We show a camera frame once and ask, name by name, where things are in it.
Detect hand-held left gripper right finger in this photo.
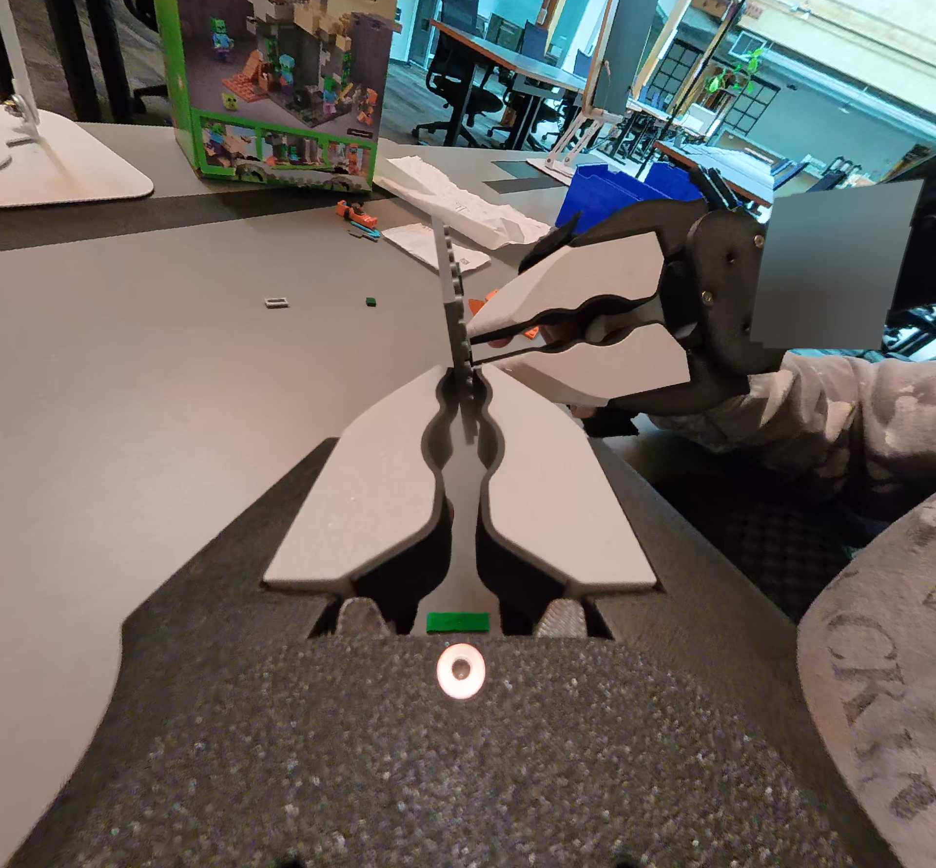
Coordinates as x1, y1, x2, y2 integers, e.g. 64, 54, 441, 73
477, 366, 661, 598

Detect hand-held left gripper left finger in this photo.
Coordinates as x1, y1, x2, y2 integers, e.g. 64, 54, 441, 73
261, 367, 449, 596

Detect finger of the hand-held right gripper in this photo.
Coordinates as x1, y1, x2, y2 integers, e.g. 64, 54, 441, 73
467, 231, 668, 346
470, 322, 694, 408

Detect grey lego baseplate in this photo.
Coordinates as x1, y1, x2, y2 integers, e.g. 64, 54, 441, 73
430, 216, 485, 446

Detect orange teal lego figure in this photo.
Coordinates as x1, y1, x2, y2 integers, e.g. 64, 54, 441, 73
335, 198, 383, 242

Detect lego set box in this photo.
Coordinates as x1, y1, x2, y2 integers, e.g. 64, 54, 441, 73
142, 0, 408, 196

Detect blue plastic bin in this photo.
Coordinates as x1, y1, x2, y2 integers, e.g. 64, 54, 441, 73
562, 162, 709, 234

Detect crumpled white paper bag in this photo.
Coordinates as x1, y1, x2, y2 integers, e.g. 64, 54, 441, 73
371, 154, 554, 252

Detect flat white paper bag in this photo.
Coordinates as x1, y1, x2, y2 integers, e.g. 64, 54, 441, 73
380, 222, 492, 274

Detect black wrist rest pad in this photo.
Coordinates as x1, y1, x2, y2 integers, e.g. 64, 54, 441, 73
636, 437, 871, 624

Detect hanging green plant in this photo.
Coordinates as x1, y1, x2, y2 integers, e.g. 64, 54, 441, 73
703, 43, 771, 97

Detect long wooden desk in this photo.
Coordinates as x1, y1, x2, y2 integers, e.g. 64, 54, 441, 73
429, 19, 592, 153

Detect white stand base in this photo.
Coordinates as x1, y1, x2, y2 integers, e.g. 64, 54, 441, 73
0, 0, 156, 211

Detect wooden desk black legs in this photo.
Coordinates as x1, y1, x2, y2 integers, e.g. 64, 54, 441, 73
0, 0, 171, 127

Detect wooden frame stand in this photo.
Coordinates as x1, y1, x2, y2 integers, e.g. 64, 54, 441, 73
543, 0, 639, 185

